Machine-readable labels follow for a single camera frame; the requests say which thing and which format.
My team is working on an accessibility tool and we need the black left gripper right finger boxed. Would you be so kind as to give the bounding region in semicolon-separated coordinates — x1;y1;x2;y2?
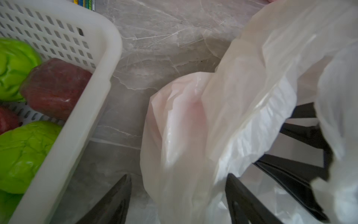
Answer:
225;173;282;224

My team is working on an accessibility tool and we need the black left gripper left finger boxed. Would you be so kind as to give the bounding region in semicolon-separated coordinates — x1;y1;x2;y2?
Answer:
77;174;132;224

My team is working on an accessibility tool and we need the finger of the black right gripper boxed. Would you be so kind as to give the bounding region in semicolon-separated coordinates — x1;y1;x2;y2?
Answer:
254;154;330;223
280;102;333;168

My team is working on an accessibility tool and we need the white plastic bag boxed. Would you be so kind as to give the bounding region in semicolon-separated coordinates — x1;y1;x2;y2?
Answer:
140;1;358;224

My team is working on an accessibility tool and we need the green apple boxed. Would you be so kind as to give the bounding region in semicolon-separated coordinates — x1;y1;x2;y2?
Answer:
1;38;42;102
0;190;23;224
1;121;62;194

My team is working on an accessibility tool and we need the white perforated plastic basket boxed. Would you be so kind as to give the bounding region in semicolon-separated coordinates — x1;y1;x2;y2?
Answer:
1;1;122;224

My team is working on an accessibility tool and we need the small black connector with wires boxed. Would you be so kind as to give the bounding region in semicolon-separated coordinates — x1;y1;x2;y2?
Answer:
73;0;96;11

